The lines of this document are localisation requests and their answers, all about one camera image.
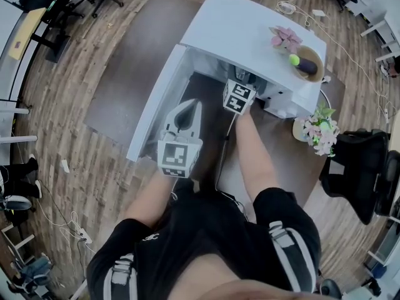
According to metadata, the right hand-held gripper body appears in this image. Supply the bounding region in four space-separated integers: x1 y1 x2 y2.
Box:
222 66 267 117

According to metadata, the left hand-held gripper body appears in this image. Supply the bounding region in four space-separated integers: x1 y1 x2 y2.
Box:
156 129 204 179

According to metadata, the white desk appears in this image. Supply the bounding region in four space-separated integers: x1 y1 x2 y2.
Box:
126 0 328 163

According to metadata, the person's right forearm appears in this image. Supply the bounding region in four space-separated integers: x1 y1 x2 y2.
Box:
233 108 281 200

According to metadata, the person's left forearm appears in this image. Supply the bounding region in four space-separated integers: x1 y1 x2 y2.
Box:
124 167 179 228

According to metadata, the pink potted plant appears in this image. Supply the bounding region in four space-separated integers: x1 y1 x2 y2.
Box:
269 26 304 54

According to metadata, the purple eggplant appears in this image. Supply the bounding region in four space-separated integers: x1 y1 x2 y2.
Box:
296 57 318 74

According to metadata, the beige bowl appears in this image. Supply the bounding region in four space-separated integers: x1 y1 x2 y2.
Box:
288 45 326 83

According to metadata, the person's black striped shirt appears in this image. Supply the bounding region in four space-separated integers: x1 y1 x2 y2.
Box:
85 177 323 300

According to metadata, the vase of pink flowers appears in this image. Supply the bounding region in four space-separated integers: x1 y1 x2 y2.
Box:
292 101 341 158

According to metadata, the wooden top desk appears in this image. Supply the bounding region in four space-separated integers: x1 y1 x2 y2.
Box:
8 7 48 61

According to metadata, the white floor cable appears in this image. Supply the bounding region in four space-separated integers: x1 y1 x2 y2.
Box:
276 0 390 124
30 194 96 253

